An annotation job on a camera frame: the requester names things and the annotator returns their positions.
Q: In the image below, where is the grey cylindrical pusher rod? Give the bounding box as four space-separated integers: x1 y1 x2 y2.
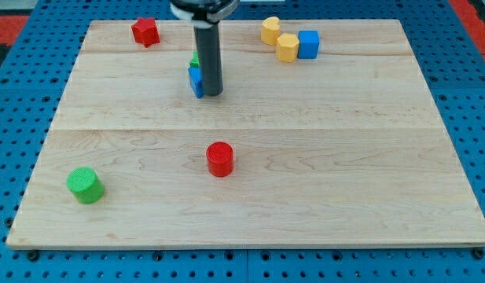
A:
194 24 223 96

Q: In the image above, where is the blue triangle block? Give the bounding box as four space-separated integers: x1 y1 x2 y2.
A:
188 67 204 98

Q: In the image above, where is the green block behind rod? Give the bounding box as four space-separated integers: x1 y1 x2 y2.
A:
189 50 200 68

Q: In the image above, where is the red star block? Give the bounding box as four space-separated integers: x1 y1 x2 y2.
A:
131 17 160 48

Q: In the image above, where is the yellow heart block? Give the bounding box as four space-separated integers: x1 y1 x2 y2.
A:
260 17 280 46

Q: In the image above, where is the yellow hexagon block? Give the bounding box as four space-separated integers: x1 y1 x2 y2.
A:
276 33 299 63

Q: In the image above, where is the blue cube block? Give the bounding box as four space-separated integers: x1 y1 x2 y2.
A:
298 30 320 59

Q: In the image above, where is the red cylinder block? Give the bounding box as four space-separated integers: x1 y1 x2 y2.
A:
206 141 234 178

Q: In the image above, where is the wooden board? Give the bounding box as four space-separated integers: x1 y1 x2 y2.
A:
6 20 485 250

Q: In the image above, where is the green cylinder block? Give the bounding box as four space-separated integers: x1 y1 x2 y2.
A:
66 167 105 204

